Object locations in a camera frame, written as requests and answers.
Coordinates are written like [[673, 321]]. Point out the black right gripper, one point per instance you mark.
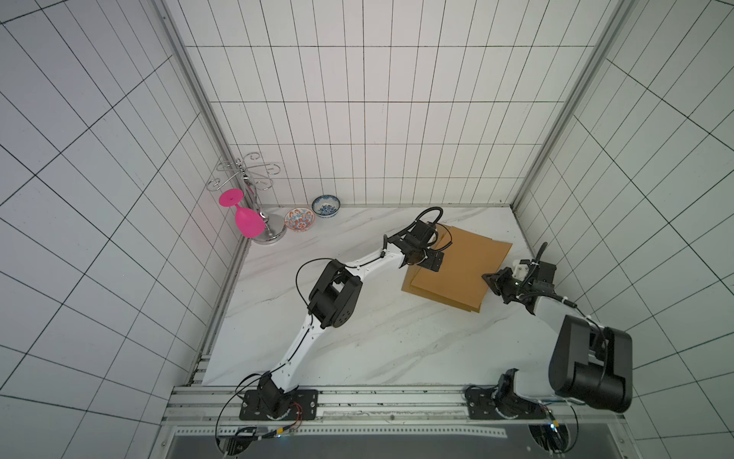
[[501, 282]]

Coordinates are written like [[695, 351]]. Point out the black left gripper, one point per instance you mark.
[[429, 262]]

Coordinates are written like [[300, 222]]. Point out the brown kraft file bag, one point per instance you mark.
[[472, 252]]

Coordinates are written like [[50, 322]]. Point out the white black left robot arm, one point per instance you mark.
[[333, 300]]

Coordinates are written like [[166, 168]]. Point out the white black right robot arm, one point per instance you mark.
[[591, 363]]

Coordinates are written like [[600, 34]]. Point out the lower brown kraft file bags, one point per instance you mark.
[[451, 287]]

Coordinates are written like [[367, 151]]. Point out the blue white patterned bowl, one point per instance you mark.
[[326, 206]]

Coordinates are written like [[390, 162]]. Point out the red blue patterned bowl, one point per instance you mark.
[[299, 219]]

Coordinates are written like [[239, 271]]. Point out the pink plastic wine glass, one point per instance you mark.
[[249, 222]]

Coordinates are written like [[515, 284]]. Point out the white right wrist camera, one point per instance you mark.
[[521, 268]]

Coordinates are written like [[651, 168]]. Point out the silver wire glass rack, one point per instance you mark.
[[252, 179]]

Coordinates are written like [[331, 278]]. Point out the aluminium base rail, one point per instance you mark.
[[381, 410]]

